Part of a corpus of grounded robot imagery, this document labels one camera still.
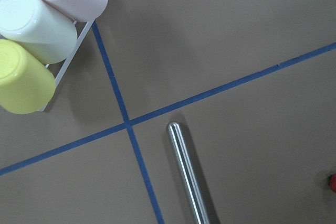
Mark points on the white wire cup rack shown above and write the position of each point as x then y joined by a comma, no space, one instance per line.
71,56

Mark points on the yellow cup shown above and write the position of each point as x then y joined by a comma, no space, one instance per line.
26,84

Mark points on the white cup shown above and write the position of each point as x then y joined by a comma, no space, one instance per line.
15,16

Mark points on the red strawberry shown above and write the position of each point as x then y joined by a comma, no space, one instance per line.
332,182

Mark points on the steel muddler black tip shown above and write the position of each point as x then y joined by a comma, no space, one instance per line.
188,175

